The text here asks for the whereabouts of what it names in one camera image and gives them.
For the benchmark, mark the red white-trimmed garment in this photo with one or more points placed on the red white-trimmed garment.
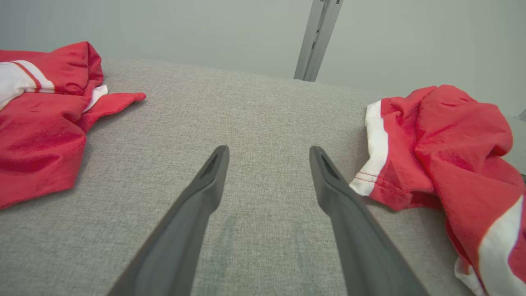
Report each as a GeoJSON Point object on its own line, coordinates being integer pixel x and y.
{"type": "Point", "coordinates": [41, 135]}
{"type": "Point", "coordinates": [460, 144]}

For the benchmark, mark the grey metal post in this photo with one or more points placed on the grey metal post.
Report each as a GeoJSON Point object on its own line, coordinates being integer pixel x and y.
{"type": "Point", "coordinates": [316, 41]}

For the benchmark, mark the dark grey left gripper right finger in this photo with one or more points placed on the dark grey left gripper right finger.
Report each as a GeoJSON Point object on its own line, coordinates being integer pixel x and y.
{"type": "Point", "coordinates": [361, 238]}

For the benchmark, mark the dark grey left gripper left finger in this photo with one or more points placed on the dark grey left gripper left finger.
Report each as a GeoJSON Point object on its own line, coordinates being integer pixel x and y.
{"type": "Point", "coordinates": [185, 230]}

